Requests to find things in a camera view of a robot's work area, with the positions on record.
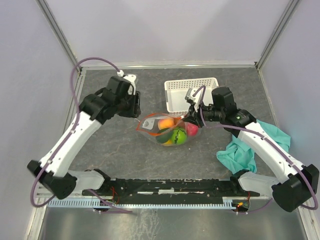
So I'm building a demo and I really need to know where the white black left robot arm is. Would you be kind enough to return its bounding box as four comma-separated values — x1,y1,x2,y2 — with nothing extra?
27,74,141,200

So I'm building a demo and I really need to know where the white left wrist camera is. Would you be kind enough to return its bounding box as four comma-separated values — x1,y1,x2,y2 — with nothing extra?
117,70,138,96

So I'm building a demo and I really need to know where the yellow toy lemon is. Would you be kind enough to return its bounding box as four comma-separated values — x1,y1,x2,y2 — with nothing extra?
162,139,173,146

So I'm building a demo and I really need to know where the green toy watermelon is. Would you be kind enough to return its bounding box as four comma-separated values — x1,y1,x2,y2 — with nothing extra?
171,127,188,145

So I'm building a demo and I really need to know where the teal cloth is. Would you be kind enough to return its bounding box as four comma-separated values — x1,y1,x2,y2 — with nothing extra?
216,120,291,174

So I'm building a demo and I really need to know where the red toy apple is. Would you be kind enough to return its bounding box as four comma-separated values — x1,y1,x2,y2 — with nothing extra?
185,122,199,137

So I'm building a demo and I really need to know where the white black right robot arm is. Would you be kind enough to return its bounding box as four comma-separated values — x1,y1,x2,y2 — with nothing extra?
183,85,320,213

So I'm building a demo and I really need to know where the white perforated plastic basket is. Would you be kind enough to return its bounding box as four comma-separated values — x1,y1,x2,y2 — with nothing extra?
164,77,219,113

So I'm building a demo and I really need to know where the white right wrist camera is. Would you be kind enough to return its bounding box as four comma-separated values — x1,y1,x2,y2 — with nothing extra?
184,86,205,112

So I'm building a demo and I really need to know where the dark green toy avocado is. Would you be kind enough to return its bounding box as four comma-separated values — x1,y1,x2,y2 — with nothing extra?
155,128,173,144

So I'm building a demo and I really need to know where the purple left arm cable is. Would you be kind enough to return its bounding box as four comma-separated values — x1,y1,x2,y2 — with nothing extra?
30,57,133,215

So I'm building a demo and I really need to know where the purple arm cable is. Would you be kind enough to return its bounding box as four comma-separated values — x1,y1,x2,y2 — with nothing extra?
30,57,133,215
192,85,316,215

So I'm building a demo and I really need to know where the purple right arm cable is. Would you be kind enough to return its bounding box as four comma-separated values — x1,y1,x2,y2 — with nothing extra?
192,85,316,215

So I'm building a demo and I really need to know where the toy peach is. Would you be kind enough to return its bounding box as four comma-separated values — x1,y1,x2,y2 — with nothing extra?
157,117,175,130

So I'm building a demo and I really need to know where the light blue cable duct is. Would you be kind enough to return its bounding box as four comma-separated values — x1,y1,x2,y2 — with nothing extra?
47,197,235,210

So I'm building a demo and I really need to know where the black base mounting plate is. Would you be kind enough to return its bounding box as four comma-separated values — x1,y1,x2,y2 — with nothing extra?
95,178,260,204

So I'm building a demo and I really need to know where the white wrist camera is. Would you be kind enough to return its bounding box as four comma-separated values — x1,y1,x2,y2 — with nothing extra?
184,86,205,112
117,70,138,96

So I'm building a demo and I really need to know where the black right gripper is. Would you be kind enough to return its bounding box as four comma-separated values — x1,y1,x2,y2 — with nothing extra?
182,98,224,129

